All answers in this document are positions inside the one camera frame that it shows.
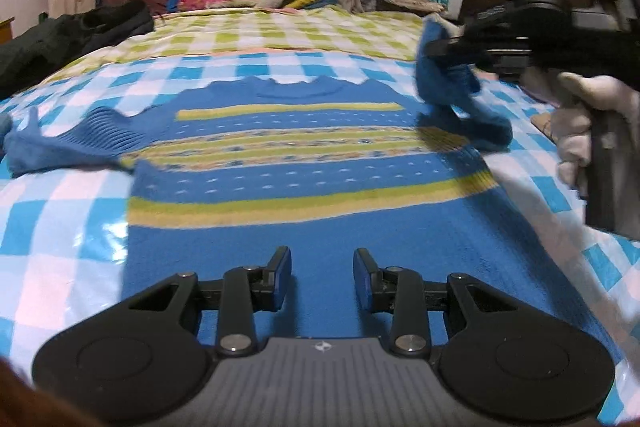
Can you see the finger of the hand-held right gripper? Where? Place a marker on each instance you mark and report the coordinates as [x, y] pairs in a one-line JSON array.
[[452, 46]]

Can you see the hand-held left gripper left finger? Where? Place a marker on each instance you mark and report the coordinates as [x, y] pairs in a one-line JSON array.
[[283, 279]]

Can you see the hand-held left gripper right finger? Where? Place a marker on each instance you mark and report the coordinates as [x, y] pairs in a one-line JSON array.
[[362, 279]]

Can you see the blue striped knit sweater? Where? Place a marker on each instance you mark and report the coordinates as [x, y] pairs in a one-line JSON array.
[[280, 167]]

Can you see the person's right hand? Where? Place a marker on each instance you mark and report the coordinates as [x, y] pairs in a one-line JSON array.
[[595, 97]]

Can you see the green checked bed sheet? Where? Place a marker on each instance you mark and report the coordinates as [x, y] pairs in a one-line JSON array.
[[280, 32]]

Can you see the dark clothing heap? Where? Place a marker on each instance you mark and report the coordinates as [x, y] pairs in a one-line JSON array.
[[60, 39]]

